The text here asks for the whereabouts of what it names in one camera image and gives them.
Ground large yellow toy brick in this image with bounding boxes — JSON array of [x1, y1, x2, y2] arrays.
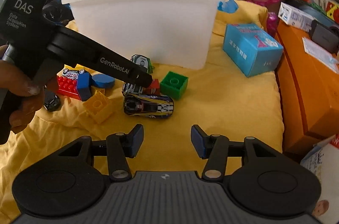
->
[[83, 92, 114, 124]]

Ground black yellow toy race car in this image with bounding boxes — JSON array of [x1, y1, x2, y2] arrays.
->
[[123, 94, 174, 118]]

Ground tall blue toy brick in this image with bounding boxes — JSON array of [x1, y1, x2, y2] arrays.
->
[[76, 72, 91, 101]]

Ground blue round disc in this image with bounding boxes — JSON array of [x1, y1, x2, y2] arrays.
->
[[91, 74, 115, 89]]

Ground green square toy brick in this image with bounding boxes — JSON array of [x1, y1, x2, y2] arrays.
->
[[160, 71, 189, 100]]

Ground silver patterned toy car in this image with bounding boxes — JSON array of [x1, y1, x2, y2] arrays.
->
[[62, 68, 85, 80]]

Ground person's left hand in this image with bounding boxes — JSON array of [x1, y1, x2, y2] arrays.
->
[[1, 60, 44, 134]]

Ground red toy brick plate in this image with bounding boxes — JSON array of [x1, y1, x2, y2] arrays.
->
[[57, 76, 81, 100]]

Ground yellow cloth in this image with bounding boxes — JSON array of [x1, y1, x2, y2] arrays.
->
[[1, 0, 284, 223]]

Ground small black toy car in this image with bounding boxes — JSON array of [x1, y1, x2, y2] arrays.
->
[[44, 92, 61, 112]]

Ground light blue cardboard box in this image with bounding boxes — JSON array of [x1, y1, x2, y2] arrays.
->
[[223, 24, 283, 77]]

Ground orange box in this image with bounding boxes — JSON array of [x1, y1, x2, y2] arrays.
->
[[275, 21, 338, 155]]

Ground white translucent plastic bin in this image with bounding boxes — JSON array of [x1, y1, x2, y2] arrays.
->
[[62, 0, 227, 70]]

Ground white blue small carton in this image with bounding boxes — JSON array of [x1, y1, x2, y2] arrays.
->
[[278, 3, 315, 32]]

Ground black device on box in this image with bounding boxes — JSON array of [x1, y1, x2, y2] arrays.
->
[[308, 20, 339, 54]]

